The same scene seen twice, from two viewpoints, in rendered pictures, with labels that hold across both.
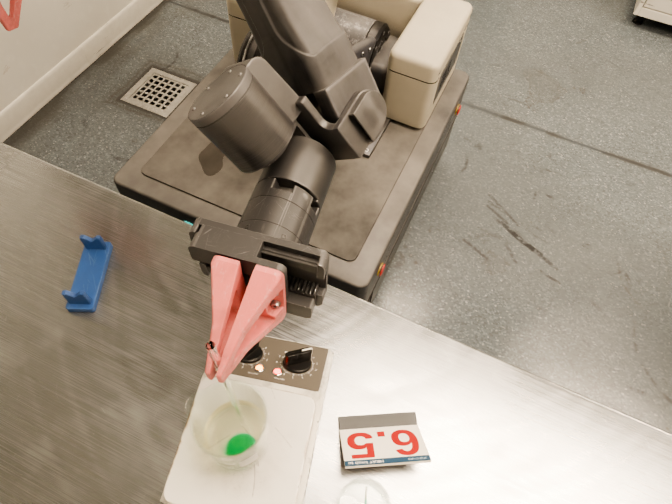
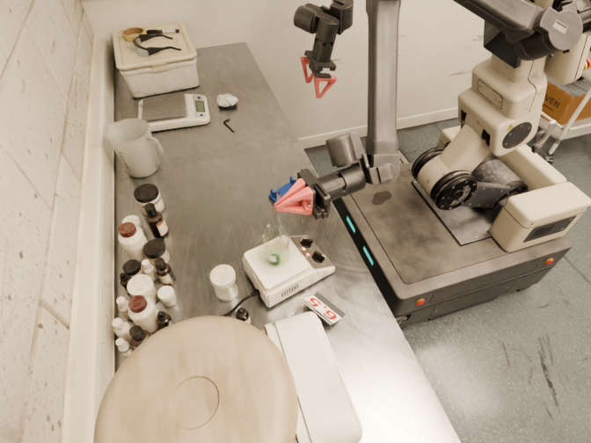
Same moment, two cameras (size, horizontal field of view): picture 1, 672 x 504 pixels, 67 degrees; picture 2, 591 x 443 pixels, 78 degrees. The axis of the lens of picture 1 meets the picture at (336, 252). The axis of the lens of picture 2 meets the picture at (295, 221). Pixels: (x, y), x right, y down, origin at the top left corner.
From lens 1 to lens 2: 45 cm
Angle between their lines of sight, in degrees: 31
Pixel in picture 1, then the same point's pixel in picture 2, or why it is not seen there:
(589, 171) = not seen: outside the picture
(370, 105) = (387, 169)
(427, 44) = (536, 205)
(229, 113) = (334, 142)
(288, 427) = (293, 266)
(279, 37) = (370, 131)
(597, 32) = not seen: outside the picture
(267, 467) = (276, 270)
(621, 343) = not seen: outside the picture
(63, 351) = (257, 206)
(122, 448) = (247, 244)
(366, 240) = (421, 280)
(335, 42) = (389, 142)
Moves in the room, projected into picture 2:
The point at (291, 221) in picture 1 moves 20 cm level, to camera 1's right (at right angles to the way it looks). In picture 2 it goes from (331, 185) to (404, 246)
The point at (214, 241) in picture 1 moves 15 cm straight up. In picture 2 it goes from (304, 174) to (305, 112)
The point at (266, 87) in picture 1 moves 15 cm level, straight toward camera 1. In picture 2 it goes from (353, 143) to (309, 180)
